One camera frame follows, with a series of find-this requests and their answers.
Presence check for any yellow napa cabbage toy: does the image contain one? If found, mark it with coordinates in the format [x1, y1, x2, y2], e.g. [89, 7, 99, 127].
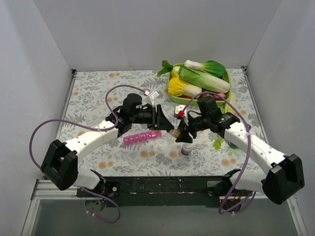
[168, 78, 202, 98]

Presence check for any purple onion toy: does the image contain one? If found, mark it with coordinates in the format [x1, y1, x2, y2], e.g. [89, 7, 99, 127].
[213, 93, 226, 101]

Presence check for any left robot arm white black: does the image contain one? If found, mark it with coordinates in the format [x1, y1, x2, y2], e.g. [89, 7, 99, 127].
[41, 93, 174, 197]

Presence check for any green plastic tray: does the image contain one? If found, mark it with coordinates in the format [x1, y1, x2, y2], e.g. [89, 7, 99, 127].
[168, 63, 231, 104]

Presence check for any white bottle blue label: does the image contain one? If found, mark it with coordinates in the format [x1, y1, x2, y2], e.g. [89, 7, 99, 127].
[181, 143, 193, 155]

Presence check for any leafy green herb toy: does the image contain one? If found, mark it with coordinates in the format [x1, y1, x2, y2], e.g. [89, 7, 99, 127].
[157, 60, 173, 77]

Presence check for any brown mushroom toy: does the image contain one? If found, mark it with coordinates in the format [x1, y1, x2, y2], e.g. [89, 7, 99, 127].
[201, 91, 211, 96]

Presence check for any pink weekly pill organizer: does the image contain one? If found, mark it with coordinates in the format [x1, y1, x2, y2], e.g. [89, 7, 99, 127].
[123, 130, 162, 145]

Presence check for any celery stalk toy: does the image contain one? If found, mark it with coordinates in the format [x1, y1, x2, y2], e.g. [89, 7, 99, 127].
[213, 93, 236, 150]

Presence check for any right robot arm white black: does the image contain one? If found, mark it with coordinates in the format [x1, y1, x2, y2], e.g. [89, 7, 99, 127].
[174, 96, 305, 205]

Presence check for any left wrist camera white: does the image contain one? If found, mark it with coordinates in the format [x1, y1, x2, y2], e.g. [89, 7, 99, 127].
[145, 91, 159, 107]

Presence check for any black front table rail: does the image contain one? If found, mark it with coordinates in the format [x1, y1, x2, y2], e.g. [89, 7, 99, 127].
[76, 175, 237, 207]

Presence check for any green glass bottle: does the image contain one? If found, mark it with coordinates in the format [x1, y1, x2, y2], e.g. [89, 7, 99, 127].
[228, 142, 239, 149]

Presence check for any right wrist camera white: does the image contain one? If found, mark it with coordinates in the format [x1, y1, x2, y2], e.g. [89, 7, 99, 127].
[174, 105, 189, 125]

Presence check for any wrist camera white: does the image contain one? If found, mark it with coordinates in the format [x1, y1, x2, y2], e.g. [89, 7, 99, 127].
[145, 91, 159, 107]
[174, 105, 189, 125]

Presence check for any green napa cabbage toy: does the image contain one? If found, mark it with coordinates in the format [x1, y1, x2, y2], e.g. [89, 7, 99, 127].
[178, 66, 230, 93]

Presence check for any bok choy toy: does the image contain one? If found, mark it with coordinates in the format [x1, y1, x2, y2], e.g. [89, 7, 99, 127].
[184, 60, 226, 78]

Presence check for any clear bottle of yellow pills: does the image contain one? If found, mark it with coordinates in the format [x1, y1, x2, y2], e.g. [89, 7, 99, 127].
[169, 129, 180, 138]

